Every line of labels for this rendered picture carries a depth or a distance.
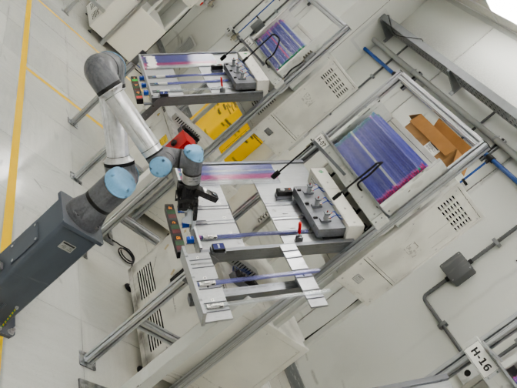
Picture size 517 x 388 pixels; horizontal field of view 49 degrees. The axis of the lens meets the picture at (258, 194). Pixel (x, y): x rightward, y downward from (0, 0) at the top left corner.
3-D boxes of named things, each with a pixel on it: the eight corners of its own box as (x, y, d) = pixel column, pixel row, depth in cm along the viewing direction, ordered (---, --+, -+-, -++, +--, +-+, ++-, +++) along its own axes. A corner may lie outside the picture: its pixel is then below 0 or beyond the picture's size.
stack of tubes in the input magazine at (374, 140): (377, 202, 250) (426, 162, 245) (333, 144, 290) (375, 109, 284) (390, 216, 258) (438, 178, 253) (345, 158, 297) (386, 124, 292)
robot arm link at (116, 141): (102, 200, 215) (81, 53, 199) (112, 189, 229) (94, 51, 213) (134, 199, 215) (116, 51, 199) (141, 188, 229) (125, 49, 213)
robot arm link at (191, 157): (183, 141, 218) (205, 144, 218) (181, 165, 224) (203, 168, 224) (180, 151, 211) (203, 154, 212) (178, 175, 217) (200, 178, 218)
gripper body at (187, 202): (175, 201, 231) (176, 176, 225) (195, 200, 234) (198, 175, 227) (178, 212, 225) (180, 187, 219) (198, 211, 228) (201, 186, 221)
